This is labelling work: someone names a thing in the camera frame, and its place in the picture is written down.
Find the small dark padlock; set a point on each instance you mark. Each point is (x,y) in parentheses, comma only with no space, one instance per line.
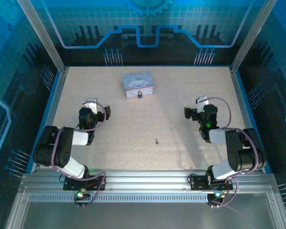
(140,95)

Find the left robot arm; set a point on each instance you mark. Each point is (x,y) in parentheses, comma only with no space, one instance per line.
(81,138)

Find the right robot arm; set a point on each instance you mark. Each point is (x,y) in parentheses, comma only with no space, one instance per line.
(217,136)

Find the aluminium extrusion beam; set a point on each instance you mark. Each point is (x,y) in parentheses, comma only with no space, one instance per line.
(145,179)

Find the circuit print back panel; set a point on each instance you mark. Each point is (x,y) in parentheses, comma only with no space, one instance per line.
(145,19)

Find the grey metal front plate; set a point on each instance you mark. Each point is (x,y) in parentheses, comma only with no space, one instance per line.
(145,217)

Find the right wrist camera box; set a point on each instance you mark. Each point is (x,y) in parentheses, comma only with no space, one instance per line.
(201,102)

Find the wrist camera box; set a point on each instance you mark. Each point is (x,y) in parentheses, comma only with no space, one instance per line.
(201,102)
(91,105)

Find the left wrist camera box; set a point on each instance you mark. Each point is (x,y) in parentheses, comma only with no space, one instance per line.
(91,105)

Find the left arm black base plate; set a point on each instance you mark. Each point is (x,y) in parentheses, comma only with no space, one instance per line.
(97,184)

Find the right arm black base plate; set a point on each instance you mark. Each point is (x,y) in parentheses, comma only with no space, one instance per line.
(197,183)

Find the aluminium frame post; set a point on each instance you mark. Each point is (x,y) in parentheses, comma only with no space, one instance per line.
(43,35)
(250,35)

